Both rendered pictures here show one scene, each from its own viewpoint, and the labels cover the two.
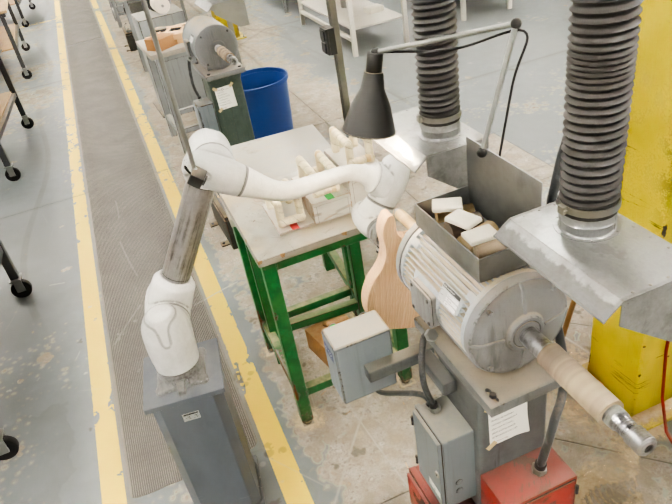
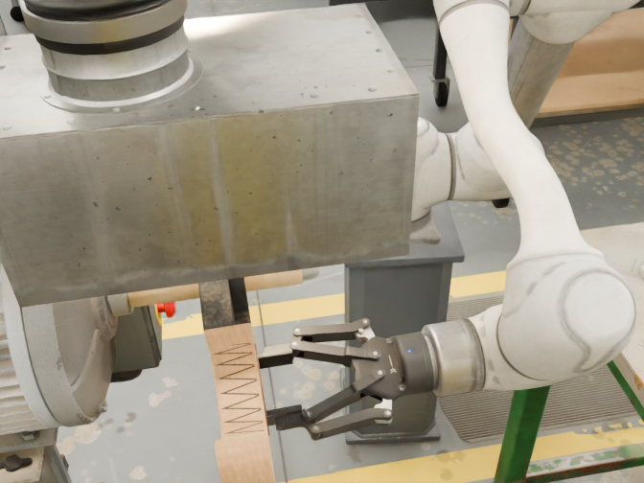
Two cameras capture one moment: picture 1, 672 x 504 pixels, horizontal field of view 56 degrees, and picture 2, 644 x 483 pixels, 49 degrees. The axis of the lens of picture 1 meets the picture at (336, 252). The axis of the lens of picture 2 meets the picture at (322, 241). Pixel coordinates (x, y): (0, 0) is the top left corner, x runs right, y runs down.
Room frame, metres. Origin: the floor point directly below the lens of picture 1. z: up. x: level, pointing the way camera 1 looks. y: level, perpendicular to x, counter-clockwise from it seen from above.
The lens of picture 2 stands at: (1.68, -0.77, 1.75)
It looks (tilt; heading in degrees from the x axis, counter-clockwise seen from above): 39 degrees down; 97
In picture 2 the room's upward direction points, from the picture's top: 2 degrees counter-clockwise
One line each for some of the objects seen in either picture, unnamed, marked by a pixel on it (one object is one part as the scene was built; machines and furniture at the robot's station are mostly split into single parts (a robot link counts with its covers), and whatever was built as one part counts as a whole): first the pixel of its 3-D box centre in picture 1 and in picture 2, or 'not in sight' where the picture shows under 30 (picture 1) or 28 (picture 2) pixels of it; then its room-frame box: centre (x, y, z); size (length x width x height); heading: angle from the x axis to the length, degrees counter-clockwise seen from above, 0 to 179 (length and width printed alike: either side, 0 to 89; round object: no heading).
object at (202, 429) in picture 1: (207, 437); (392, 323); (1.69, 0.61, 0.35); 0.28 x 0.28 x 0.70; 9
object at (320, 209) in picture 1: (321, 194); not in sight; (2.29, 0.02, 0.98); 0.27 x 0.16 x 0.09; 16
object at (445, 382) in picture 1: (437, 372); not in sight; (1.16, -0.20, 1.02); 0.13 x 0.04 x 0.04; 16
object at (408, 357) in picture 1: (399, 360); not in sight; (1.22, -0.11, 1.02); 0.19 x 0.04 x 0.04; 106
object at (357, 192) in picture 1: (354, 175); not in sight; (2.33, -0.13, 1.02); 0.27 x 0.15 x 0.17; 16
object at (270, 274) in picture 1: (289, 348); (525, 412); (1.99, 0.26, 0.45); 0.05 x 0.05 x 0.90; 16
